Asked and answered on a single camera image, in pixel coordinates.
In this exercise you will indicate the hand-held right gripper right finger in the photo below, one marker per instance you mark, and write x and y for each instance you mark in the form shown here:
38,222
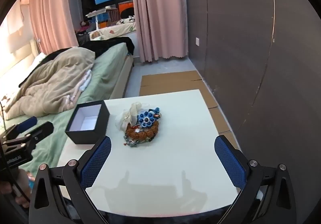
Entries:
229,161

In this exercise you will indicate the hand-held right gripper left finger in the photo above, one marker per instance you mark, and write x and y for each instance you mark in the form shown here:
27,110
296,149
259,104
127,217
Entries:
96,161

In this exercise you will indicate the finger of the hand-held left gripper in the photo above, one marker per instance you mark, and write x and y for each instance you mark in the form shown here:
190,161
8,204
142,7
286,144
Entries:
27,122
44,128

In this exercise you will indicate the black jewelry box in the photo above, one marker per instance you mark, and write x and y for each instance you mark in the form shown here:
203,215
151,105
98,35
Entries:
82,136

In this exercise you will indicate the white organza pouch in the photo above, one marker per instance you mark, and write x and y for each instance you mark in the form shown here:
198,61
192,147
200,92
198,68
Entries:
123,121

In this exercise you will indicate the blue flower hair clip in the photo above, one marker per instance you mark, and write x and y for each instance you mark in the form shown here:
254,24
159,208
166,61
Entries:
146,118

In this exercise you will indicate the person's left hand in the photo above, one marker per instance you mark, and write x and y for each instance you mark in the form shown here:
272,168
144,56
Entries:
22,201

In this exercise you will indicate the beige comforter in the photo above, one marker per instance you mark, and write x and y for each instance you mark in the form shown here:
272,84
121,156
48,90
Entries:
50,81

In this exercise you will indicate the beige padded headboard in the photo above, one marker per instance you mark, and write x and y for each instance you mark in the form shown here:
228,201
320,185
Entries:
17,63

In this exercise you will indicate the bed with green sheet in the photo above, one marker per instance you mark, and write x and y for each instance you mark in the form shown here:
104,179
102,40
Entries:
110,68

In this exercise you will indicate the flat cardboard sheet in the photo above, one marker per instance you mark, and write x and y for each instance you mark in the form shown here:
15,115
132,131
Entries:
170,83

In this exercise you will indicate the black blanket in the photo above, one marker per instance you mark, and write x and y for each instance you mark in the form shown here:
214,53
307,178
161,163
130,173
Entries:
105,45

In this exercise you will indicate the dark brown wardrobe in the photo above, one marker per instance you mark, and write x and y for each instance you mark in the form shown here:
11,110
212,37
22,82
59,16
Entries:
238,38

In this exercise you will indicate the bed with printed bedding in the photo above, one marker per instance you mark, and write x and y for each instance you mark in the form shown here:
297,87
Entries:
120,29

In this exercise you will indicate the white side table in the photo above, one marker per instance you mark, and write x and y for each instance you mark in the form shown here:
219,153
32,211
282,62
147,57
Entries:
96,12

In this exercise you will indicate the white wall outlet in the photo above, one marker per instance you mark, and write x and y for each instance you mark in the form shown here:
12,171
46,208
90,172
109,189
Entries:
197,41

